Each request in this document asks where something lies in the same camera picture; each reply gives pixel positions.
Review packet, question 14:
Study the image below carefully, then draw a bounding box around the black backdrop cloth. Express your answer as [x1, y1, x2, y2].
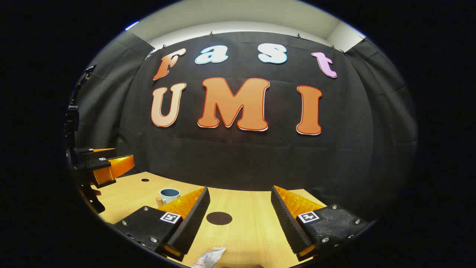
[73, 31, 419, 216]

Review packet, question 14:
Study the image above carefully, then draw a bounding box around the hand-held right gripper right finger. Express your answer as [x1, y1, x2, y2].
[270, 185, 377, 262]

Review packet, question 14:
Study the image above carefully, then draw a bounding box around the white toothpaste tube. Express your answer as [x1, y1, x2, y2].
[190, 247, 226, 268]

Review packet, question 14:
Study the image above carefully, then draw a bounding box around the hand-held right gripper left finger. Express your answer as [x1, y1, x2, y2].
[115, 186, 211, 262]

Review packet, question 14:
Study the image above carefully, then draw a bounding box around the grey cup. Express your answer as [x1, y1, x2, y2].
[155, 188, 181, 208]

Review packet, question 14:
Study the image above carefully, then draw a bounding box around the wooden desktop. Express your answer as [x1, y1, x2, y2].
[84, 171, 328, 268]

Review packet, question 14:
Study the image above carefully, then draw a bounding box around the dark brown round coaster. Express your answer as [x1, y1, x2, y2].
[206, 211, 233, 226]

